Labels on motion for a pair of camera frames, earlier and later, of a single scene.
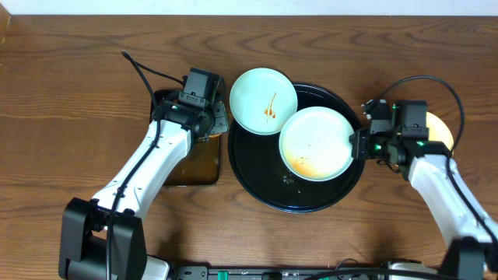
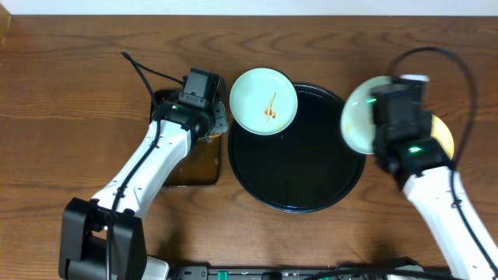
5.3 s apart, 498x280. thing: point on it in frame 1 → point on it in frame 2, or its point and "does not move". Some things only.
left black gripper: (219, 117) does not move
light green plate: (261, 99) does not move
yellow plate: (437, 131) does not move
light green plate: (314, 144) → (357, 117)
